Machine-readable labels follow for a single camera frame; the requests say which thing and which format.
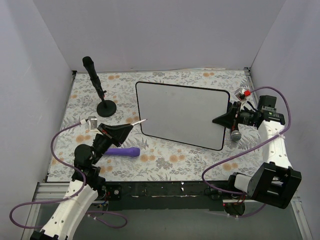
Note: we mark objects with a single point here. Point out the white whiteboard black frame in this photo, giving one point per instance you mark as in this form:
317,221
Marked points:
182,114

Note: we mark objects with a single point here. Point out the floral patterned table mat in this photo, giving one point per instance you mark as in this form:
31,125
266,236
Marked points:
159,160

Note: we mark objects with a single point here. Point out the black silver microphone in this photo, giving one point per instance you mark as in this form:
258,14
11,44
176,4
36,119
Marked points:
233,110

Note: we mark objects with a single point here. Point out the black microphone on stand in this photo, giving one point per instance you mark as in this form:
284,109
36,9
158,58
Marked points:
90,68

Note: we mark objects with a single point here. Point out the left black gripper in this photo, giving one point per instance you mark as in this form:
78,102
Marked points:
110,137

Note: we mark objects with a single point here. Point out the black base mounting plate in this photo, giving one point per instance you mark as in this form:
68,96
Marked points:
169,195

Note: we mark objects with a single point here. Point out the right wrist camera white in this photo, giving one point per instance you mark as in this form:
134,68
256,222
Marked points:
242,94

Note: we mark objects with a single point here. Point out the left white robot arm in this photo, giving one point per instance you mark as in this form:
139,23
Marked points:
85,186

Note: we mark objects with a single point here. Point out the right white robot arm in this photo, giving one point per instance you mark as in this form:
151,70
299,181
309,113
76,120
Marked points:
275,182

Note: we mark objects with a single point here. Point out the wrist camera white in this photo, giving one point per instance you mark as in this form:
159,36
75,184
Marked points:
242,94
92,122

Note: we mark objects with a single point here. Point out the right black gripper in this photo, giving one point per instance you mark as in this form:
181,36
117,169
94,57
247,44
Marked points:
236,118

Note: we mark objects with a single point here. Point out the black round microphone stand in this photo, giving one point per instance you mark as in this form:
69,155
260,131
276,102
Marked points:
106,108

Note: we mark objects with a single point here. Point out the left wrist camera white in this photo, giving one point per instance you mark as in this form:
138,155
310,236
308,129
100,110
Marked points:
92,122

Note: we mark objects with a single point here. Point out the purple foam microphone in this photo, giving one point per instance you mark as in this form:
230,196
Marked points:
123,152

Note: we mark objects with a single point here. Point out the red whiteboard marker pen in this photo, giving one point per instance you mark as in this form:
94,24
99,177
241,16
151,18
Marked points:
138,122

